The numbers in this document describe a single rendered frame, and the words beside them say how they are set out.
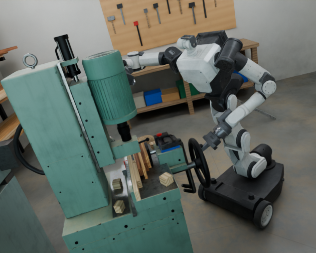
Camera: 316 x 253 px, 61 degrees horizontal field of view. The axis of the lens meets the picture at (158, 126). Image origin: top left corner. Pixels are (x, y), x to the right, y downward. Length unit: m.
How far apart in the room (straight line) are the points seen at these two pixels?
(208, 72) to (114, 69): 0.62
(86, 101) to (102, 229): 0.60
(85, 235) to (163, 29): 3.66
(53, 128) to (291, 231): 1.75
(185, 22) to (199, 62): 3.00
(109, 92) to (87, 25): 3.46
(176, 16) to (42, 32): 2.10
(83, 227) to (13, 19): 4.01
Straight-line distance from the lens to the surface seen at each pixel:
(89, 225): 1.38
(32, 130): 1.26
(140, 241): 1.45
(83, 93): 1.22
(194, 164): 1.50
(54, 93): 1.19
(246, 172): 2.28
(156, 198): 1.23
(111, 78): 1.19
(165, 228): 1.42
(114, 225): 1.36
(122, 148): 1.35
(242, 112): 1.58
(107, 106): 1.23
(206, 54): 1.59
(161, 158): 1.40
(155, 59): 1.85
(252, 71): 1.57
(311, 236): 2.24
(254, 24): 4.87
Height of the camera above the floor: 1.64
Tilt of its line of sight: 23 degrees down
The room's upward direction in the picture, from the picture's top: 14 degrees counter-clockwise
